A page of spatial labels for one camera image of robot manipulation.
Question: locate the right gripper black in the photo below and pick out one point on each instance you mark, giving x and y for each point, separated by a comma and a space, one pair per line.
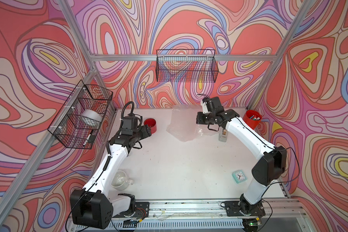
199, 118

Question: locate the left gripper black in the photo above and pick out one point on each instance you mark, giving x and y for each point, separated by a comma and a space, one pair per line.
145, 131

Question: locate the red mug black handle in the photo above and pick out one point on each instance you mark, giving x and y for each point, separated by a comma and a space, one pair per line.
152, 124

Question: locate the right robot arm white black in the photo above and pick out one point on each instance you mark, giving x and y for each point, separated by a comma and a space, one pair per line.
271, 160

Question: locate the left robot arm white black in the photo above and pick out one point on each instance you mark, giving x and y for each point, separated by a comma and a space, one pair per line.
92, 206

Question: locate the flat bubble wrap sheet stack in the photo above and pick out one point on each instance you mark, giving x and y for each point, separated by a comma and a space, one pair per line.
183, 124

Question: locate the red pen holder cup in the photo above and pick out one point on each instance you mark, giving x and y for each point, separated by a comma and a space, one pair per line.
252, 118

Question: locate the small green alarm clock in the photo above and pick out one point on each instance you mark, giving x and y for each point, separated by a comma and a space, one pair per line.
239, 176

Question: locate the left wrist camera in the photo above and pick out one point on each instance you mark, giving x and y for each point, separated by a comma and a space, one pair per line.
130, 125

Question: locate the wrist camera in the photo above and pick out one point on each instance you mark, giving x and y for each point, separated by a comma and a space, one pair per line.
212, 105
130, 125

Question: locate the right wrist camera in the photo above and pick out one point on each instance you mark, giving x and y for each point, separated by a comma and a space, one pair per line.
212, 105

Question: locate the black wire basket back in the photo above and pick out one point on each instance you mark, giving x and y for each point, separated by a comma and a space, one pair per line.
186, 65

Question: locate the black wire basket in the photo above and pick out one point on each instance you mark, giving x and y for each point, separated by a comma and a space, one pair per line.
186, 65
68, 127

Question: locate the black wire basket left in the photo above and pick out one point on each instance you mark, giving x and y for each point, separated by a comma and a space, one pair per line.
68, 127

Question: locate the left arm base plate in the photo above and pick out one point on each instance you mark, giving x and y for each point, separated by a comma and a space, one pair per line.
141, 211

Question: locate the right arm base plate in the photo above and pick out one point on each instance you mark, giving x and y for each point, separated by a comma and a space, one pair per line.
243, 209

